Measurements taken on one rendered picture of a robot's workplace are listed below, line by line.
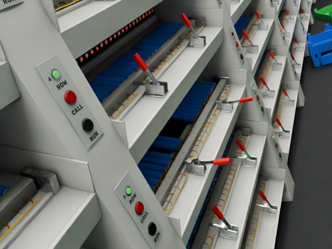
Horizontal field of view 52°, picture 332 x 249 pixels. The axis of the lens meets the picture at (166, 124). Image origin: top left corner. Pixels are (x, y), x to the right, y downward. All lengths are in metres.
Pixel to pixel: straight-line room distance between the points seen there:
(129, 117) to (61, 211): 0.22
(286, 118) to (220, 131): 0.78
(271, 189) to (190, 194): 0.58
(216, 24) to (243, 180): 0.45
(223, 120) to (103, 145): 0.48
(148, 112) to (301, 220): 0.79
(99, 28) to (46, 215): 0.29
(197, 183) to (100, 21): 0.37
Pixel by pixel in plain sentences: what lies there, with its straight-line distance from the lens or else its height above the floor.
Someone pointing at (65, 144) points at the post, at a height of 0.75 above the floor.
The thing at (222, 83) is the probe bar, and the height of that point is 0.53.
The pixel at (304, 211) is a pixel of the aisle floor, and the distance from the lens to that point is 1.29.
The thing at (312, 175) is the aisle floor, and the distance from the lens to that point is 1.43.
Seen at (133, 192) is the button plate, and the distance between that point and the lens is 0.52.
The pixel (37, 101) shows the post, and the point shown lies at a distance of 0.43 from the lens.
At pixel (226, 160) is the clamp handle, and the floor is 0.51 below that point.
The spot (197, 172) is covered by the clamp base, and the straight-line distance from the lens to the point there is 0.74.
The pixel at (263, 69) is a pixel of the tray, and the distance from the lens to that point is 1.57.
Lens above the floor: 0.87
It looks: 21 degrees down
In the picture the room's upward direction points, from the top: 28 degrees counter-clockwise
